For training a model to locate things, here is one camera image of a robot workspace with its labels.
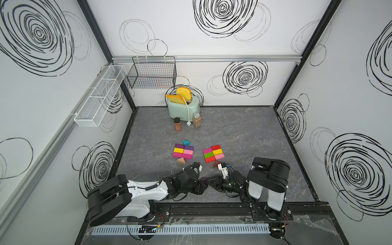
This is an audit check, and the tan wooden block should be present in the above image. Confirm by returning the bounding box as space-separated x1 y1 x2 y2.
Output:
177 157 186 164

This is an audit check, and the teal triangle block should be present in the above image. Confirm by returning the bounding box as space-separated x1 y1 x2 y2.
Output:
182 140 191 146

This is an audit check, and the white wire shelf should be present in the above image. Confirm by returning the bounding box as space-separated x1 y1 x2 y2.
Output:
74 64 126 127

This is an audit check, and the yellow block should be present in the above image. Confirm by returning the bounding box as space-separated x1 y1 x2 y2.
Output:
213 149 223 156
174 148 184 154

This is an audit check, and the green block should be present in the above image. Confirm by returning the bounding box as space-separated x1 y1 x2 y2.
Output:
204 152 214 159

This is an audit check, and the magenta block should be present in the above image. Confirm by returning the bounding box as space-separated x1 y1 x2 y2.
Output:
203 148 212 154
173 152 183 158
182 154 193 160

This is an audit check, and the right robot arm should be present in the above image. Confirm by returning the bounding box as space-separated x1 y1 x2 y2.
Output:
203 157 291 220

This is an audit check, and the yellow toast slice front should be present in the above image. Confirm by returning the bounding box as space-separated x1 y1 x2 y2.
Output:
165 95 186 105

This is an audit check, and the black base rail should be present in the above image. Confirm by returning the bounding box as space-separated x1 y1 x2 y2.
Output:
89 202 332 226

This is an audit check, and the grey slotted cable duct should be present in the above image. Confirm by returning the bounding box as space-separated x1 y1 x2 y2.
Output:
91 224 270 236

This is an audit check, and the beige spice jar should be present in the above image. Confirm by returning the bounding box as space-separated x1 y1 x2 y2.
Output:
193 113 202 128

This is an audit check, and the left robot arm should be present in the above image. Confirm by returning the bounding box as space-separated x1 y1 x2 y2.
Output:
87 163 208 227

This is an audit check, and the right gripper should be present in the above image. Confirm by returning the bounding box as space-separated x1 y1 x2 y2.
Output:
205 176 245 196

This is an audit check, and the brown spice jar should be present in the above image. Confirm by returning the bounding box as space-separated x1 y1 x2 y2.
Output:
174 117 182 132

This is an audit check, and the magenta block bottom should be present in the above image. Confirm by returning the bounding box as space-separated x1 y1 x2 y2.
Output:
203 148 212 154

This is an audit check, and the red block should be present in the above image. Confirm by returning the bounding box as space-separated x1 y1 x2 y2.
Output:
211 145 221 151
205 156 216 163

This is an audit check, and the yellow toast slice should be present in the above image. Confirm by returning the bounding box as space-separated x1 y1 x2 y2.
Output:
165 95 186 105
176 87 192 102

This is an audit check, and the mint green toaster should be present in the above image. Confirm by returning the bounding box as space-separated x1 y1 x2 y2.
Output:
166 97 200 121

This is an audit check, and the black wire basket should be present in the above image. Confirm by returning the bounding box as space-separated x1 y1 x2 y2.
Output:
127 56 177 89

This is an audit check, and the yellow toast slice back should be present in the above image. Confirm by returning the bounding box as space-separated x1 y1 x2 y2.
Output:
176 87 192 102

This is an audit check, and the light pink block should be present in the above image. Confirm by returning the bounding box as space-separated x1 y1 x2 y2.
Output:
183 149 194 155
214 153 225 160

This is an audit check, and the white toaster cable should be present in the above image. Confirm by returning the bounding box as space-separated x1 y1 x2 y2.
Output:
179 93 192 126

